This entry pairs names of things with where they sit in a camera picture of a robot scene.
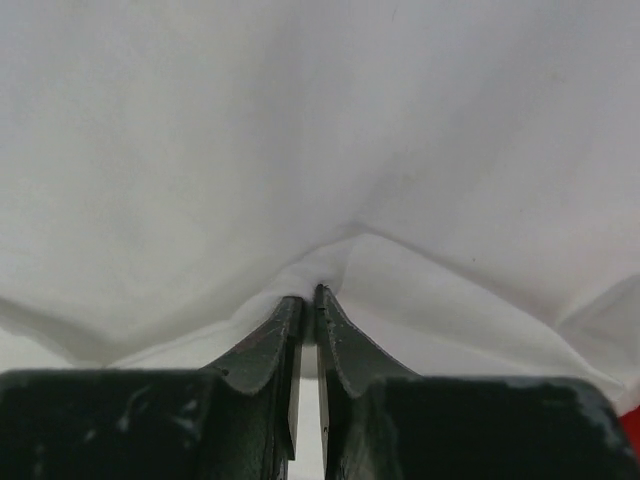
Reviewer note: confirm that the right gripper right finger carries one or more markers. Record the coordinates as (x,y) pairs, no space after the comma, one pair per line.
(381,420)

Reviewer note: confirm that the white t shirt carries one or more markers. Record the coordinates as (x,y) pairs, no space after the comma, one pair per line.
(463,174)

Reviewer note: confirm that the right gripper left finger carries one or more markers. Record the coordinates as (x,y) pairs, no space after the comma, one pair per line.
(234,418)

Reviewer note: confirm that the red plastic bin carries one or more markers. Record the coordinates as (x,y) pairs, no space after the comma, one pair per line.
(630,421)

